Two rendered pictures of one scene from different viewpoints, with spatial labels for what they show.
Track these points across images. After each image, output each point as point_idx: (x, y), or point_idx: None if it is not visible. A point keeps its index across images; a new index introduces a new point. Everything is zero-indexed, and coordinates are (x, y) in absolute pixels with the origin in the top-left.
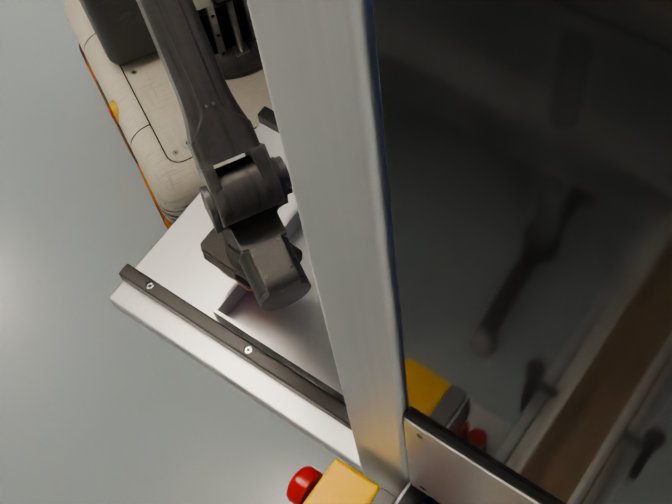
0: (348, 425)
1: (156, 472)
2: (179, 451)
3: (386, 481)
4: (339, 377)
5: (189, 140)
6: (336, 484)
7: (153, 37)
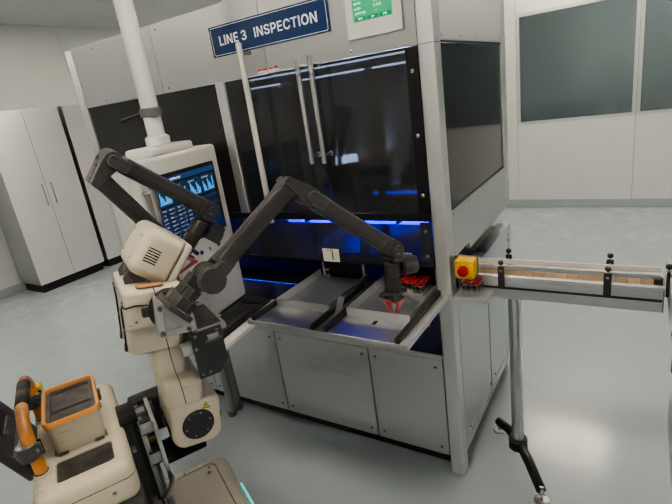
0: (436, 296)
1: None
2: None
3: (453, 271)
4: (446, 214)
5: (385, 239)
6: (461, 259)
7: (362, 226)
